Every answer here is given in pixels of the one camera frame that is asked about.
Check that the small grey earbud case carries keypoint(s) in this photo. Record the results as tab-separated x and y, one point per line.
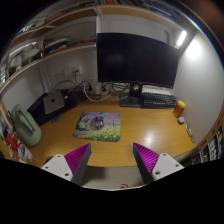
181	120

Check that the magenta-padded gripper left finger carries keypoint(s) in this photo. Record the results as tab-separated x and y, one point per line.
61	165

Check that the dark mechanical keyboard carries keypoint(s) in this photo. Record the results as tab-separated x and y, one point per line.
158	99

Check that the transparent computer mouse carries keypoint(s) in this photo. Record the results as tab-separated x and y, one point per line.
97	122

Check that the black computer monitor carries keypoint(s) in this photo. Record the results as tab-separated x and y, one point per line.
136	58

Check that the white light bar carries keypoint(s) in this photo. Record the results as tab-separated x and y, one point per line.
181	38

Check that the black desk stand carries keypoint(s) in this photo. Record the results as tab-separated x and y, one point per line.
38	111

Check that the white power strip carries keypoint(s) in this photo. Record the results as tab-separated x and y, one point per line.
100	89

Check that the silver mini computer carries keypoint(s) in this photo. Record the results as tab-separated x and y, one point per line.
53	102

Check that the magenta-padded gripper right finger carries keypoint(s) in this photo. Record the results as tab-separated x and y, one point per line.
163	165

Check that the wooden wall shelf unit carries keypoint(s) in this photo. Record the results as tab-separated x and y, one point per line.
60	46

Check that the dark pen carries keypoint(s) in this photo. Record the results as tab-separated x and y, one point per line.
190	133

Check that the white wall socket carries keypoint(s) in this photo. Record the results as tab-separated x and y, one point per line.
72	70

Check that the floral print mouse pad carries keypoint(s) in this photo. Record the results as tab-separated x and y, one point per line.
111	130

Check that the orange jar with yellow lid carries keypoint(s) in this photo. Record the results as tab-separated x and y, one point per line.
179	110

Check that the side shelf unit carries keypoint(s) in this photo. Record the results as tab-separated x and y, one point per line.
211	145

